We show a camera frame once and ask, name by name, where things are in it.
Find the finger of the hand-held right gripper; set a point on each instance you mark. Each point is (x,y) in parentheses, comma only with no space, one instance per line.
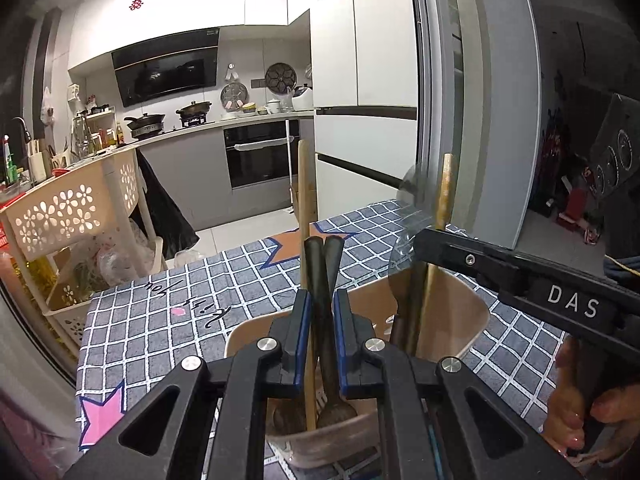
(465,260)

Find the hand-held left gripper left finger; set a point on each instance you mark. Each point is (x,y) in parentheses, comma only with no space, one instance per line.
(302,325)

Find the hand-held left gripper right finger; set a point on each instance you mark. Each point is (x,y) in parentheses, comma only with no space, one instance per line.
(343,325)

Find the beige plastic utensil holder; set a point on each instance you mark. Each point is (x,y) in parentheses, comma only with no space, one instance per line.
(452,310)

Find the plain wooden chopstick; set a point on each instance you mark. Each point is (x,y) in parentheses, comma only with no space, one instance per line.
(306,185)

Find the person's right hand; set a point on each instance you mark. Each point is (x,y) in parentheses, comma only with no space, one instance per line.
(565,400)

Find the red clutter on floor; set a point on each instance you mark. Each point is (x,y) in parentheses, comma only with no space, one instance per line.
(565,180)

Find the black panel with round dials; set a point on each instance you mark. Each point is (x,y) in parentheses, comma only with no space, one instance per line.
(617,160)

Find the checkered star print tablecloth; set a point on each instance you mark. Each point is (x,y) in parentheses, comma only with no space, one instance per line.
(150,320)

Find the white mop pole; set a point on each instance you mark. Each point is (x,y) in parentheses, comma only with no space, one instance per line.
(289,160)

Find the black built-in oven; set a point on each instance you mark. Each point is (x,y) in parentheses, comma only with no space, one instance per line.
(260,155)

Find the black plastic bag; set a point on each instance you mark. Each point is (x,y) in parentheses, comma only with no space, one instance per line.
(160,210)

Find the small white pot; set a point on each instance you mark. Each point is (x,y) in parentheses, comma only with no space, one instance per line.
(273,106)

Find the stacked bowls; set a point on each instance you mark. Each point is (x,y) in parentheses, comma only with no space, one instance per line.
(250,108)

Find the white refrigerator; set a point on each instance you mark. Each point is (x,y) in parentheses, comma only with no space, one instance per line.
(365,60)

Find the round metal steamer rack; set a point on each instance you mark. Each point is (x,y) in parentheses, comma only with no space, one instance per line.
(232,96)

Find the black lidded pot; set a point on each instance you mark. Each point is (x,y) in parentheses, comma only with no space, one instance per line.
(194,110)

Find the round black hanging pan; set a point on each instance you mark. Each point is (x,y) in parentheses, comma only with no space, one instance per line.
(281,78)

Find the black wok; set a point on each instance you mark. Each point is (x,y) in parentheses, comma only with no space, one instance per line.
(145,122)

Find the beige flower pattern basket cart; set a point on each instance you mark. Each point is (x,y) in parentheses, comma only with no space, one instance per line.
(50,210)

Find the counter shelf rack with bottles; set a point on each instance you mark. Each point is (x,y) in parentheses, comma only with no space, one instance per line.
(95,130)

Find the black range hood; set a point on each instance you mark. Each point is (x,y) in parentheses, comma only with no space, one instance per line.
(165,70)

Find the knife block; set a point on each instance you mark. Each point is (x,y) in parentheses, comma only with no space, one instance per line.
(37,160)

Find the white hanging bag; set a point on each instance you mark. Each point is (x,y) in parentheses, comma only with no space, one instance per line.
(47,107)

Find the dish soap bottle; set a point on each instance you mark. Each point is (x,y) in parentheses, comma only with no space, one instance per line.
(9,160)

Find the white upper cabinets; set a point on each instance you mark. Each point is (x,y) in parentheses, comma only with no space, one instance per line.
(175,10)

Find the kitchen faucet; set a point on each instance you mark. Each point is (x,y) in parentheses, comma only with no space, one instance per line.
(21,127)

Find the red paper decal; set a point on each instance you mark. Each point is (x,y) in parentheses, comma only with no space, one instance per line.
(134,4)

